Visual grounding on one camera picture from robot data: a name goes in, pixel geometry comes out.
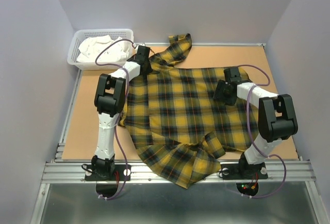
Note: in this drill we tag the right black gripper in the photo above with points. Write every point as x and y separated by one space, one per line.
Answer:
219 94

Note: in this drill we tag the yellow plaid long sleeve shirt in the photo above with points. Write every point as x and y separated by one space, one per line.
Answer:
172 117

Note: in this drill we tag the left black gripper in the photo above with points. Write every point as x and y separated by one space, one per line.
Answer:
148 69

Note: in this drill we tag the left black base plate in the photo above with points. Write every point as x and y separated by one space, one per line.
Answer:
121 173

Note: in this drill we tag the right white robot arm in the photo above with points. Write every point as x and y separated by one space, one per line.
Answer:
276 122

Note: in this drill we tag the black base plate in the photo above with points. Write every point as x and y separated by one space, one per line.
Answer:
248 172
121 173

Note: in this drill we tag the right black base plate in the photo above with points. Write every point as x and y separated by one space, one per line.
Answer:
248 172

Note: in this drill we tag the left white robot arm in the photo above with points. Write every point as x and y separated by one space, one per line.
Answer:
110 98

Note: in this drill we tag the white perforated plastic basket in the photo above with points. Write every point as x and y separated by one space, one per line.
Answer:
83 34

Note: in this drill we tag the aluminium mounting rail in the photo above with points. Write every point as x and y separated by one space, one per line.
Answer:
183 175

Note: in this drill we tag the white long sleeve shirt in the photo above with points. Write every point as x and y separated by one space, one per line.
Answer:
91 47

